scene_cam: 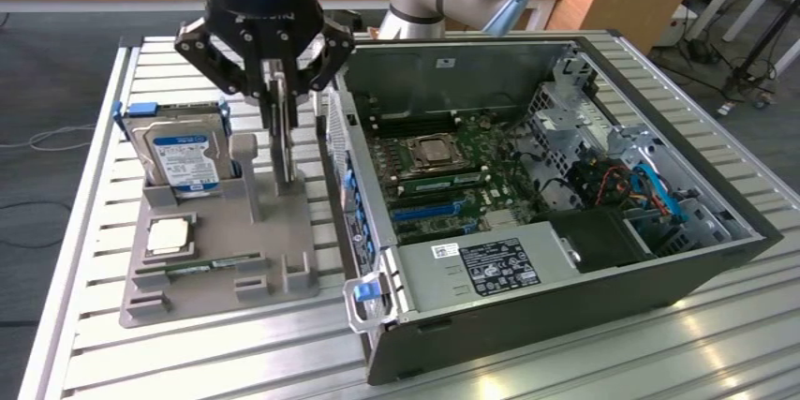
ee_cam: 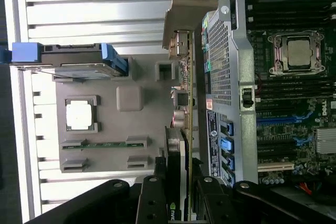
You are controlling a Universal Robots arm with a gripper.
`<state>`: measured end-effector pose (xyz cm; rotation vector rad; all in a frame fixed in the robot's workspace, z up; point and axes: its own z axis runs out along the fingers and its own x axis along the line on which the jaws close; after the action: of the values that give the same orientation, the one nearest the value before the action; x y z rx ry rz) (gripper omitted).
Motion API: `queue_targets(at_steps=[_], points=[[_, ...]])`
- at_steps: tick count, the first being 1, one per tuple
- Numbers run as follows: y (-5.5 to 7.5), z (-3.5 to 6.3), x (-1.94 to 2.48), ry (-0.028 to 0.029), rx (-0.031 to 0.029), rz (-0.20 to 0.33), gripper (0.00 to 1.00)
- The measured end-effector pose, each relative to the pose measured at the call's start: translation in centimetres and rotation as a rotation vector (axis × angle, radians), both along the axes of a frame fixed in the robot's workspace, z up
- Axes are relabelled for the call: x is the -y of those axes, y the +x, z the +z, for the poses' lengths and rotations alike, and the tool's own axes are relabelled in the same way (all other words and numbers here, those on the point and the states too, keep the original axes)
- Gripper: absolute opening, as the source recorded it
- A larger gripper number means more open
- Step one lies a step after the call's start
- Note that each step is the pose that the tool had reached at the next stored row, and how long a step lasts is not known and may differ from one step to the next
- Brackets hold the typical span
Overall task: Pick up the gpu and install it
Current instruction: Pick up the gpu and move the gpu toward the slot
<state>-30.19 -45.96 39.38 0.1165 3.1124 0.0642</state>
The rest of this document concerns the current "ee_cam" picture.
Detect grey parts rack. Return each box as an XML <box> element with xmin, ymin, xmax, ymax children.
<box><xmin>52</xmin><ymin>55</ymin><xmax>191</xmax><ymax>175</ymax></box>

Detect black open PC case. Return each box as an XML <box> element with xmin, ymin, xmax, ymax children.
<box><xmin>193</xmin><ymin>0</ymin><xmax>336</xmax><ymax>224</ymax></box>

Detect silver chipset heatsink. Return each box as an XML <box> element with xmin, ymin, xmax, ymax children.
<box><xmin>316</xmin><ymin>128</ymin><xmax>336</xmax><ymax>154</ymax></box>

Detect white expansion slot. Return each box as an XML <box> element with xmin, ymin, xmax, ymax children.
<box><xmin>258</xmin><ymin>162</ymin><xmax>295</xmax><ymax>173</ymax></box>

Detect blue expansion slot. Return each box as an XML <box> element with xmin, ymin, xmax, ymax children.
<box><xmin>256</xmin><ymin>113</ymin><xmax>314</xmax><ymax>127</ymax></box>

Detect green Dell motherboard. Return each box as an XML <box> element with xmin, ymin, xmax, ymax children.
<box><xmin>246</xmin><ymin>0</ymin><xmax>336</xmax><ymax>187</ymax></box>

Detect metal CPU socket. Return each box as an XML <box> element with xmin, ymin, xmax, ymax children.
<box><xmin>267</xmin><ymin>31</ymin><xmax>327</xmax><ymax>76</ymax></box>

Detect CPU with paste residue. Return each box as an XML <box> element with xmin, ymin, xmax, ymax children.
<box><xmin>286</xmin><ymin>37</ymin><xmax>318</xmax><ymax>68</ymax></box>

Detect hard disk in blue caddy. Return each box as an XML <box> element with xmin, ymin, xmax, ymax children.
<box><xmin>0</xmin><ymin>41</ymin><xmax>130</xmax><ymax>81</ymax></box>

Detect long black expansion slot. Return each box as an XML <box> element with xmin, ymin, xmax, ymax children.
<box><xmin>258</xmin><ymin>136</ymin><xmax>297</xmax><ymax>145</ymax></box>
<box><xmin>258</xmin><ymin>147</ymin><xmax>297</xmax><ymax>154</ymax></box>

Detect clean silver CPU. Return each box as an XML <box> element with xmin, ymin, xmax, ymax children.
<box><xmin>65</xmin><ymin>102</ymin><xmax>95</xmax><ymax>131</ymax></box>

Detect red yellow power wires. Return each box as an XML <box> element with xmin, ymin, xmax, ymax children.
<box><xmin>295</xmin><ymin>180</ymin><xmax>316</xmax><ymax>196</ymax></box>

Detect green RAM stick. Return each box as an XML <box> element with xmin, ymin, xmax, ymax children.
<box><xmin>61</xmin><ymin>141</ymin><xmax>147</xmax><ymax>150</ymax></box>

